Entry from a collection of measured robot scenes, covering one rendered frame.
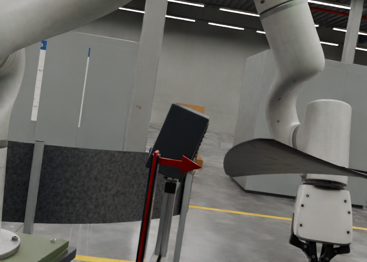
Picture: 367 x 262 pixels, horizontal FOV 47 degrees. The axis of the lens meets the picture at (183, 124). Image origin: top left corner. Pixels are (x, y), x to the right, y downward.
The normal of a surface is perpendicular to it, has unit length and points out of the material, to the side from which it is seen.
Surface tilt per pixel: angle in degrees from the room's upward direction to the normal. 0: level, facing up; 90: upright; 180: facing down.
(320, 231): 72
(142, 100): 90
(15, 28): 87
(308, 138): 84
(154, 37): 90
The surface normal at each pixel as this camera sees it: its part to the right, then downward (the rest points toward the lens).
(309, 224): -0.05, -0.26
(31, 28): 0.64, 0.22
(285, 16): -0.22, 0.18
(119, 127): 0.08, 0.07
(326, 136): -0.30, -0.28
